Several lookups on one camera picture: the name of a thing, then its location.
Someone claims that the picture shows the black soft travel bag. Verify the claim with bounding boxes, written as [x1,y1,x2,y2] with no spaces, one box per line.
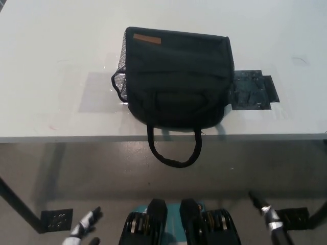
[111,26,236,168]

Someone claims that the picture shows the black metal table leg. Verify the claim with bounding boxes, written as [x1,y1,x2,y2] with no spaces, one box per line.
[309,201,327,226]
[0,175,44,234]

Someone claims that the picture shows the black tape patch on table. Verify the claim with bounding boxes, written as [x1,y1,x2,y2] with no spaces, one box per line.
[229,68,281,111]

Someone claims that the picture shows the black floor tape marker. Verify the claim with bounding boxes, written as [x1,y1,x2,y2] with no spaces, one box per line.
[40,208,74,234]
[275,207,310,228]

